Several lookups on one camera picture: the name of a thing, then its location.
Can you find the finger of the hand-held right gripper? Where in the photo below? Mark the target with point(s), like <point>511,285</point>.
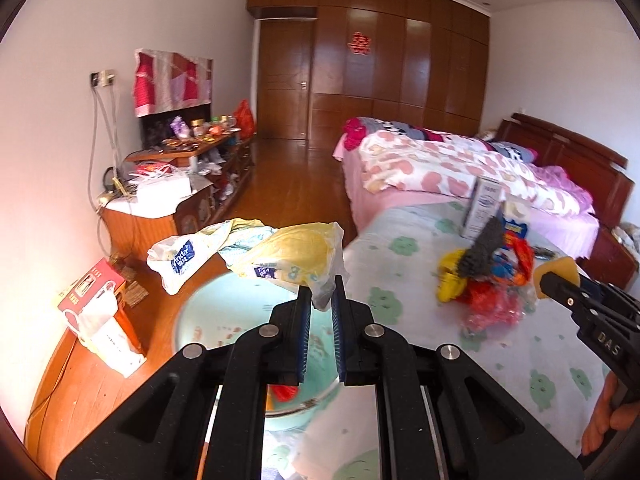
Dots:
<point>615,297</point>
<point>590,317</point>

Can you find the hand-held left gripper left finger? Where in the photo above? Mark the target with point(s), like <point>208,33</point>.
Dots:
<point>303,340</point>

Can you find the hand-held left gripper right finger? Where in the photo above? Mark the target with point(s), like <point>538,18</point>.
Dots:
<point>339,340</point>

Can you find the red plastic bag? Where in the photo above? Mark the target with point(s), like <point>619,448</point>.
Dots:
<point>520,260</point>

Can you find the yellow white plastic bag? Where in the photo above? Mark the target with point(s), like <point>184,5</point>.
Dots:
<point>295,247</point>

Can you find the light green round basin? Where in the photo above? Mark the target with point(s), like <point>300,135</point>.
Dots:
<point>215,310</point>

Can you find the clear bag with red print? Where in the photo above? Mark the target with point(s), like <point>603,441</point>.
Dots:
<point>492,307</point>

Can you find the person's right hand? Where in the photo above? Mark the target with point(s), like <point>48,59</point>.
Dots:
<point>625,412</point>

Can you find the wooden nightstand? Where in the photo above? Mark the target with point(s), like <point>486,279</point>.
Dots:
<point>612,260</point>

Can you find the red wrapper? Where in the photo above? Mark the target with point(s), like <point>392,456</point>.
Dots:
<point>286,392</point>

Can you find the small dark patterned wrapper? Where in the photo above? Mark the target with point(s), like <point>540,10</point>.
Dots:
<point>542,250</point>

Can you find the green cloud print bedsheet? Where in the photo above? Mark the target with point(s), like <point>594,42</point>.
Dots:
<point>425,340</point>

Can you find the pale patterned plastic bag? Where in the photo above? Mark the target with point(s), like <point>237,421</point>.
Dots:
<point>247,240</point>

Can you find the purple blanket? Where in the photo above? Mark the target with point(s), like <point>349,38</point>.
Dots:
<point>562,182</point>

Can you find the dark foil snack wrapper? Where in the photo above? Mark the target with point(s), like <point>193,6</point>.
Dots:
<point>482,250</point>

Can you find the white bag with blue print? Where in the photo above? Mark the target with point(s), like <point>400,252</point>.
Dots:
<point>182,257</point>

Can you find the wooden headboard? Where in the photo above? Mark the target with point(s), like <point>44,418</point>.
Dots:
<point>575,155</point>

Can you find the pink bed sheet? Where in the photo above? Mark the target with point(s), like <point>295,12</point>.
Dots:
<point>395,200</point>

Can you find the white milk carton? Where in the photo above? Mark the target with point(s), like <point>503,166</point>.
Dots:
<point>482,205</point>

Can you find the wooden TV cabinet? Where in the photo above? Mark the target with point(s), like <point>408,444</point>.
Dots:
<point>145,232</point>

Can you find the pink heart print quilt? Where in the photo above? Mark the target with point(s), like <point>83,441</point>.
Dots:
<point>430,165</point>

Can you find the dark pink blanket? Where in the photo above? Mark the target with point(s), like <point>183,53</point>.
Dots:
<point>354,134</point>

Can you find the white flat box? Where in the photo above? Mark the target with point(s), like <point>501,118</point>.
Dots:
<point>162,187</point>

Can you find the red and white cardboard box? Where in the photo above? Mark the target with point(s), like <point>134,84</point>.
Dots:
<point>92,276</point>

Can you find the black and white patterned quilt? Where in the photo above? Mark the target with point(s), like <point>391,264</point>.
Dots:
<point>415,130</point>

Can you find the red gift bag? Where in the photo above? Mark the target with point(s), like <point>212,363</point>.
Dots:
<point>245,120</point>

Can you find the gold lidded jar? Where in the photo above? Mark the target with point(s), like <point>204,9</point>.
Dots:
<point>198,127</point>

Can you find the purple foil packet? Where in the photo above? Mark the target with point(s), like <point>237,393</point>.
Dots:
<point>178,126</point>

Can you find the black television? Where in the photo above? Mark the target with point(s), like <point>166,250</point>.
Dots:
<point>160,127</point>

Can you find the wooden door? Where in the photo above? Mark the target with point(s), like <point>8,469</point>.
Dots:
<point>285,80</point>

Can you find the wooden wardrobe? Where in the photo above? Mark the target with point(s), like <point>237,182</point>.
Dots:
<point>400,75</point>

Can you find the red and pink cover cloth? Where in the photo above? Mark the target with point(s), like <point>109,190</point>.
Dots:
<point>170,80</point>

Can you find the red paper decoration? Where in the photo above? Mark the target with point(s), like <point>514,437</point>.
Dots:
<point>358,42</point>

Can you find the wall socket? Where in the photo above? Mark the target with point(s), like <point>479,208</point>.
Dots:
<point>104,78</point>

